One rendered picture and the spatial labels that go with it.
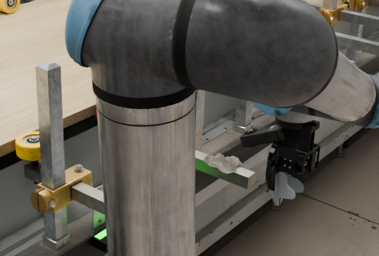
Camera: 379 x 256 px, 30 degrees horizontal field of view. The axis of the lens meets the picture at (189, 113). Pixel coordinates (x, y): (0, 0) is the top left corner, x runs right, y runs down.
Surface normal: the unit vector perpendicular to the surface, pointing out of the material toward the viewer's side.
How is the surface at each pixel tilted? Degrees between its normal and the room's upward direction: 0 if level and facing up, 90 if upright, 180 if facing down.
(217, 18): 55
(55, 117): 90
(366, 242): 0
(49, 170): 90
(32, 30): 0
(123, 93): 96
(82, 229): 0
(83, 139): 90
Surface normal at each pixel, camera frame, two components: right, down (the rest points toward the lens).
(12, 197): 0.80, 0.28
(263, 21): 0.36, -0.24
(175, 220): 0.58, 0.40
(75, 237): 0.04, -0.91
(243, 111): -0.60, 0.31
